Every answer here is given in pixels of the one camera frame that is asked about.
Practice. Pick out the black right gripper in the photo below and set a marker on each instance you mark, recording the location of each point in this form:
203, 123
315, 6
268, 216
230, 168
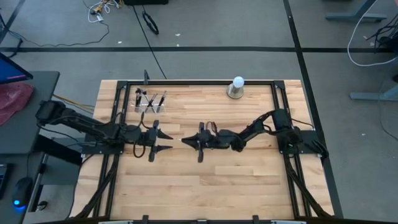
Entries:
217, 139

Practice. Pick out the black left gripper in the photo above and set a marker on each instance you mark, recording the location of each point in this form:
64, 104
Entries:
147, 137

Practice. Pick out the black makeup brush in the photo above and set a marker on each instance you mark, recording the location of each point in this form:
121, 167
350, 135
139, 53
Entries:
162, 101
140, 102

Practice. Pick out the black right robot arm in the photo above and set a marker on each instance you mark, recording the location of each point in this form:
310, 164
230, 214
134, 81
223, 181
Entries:
280, 121

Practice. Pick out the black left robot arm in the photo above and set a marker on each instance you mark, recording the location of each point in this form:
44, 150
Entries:
87, 126

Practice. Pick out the clear acrylic container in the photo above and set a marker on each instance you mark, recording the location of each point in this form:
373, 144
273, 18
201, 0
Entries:
146, 109

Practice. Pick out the white bulb lamp metal base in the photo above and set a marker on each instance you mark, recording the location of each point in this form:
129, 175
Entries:
235, 90

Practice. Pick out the black caster wheel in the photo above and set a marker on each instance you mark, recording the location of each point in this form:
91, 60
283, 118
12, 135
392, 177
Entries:
42, 205

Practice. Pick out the black box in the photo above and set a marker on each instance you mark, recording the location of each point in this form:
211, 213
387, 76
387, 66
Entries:
146, 2

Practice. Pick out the black desk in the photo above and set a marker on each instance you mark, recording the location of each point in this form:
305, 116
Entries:
18, 140

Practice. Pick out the black computer mouse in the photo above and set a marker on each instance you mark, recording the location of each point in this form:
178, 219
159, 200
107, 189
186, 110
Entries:
21, 191

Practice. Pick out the pink cloth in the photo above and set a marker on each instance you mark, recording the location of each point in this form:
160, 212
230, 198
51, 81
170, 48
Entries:
12, 99

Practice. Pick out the computer monitor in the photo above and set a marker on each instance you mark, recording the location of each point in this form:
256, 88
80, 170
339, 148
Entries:
9, 73

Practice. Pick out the grey desk foot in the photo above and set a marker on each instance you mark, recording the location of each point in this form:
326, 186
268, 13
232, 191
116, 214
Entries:
370, 96
354, 16

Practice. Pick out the black aluminium rig frame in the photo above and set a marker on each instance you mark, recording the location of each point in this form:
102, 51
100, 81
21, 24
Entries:
202, 83

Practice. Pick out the black clamp mount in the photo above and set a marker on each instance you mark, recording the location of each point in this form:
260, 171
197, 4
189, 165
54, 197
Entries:
146, 77

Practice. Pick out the silver metal bracket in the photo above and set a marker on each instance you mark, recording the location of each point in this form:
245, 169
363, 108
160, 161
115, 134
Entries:
115, 222
287, 222

